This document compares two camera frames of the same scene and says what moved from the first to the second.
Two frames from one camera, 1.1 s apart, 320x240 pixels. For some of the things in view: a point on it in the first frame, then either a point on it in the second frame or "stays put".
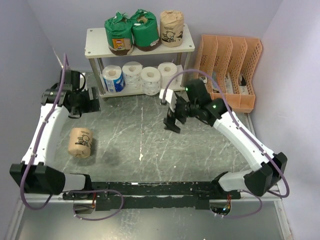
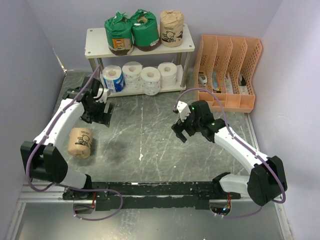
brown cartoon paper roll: x=171 y=26 stays put
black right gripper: x=169 y=121 → x=179 y=126
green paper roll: x=145 y=34 stays put
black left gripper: x=92 y=105 → x=104 y=118
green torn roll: x=118 y=28 stays put
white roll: x=151 y=80 stays put
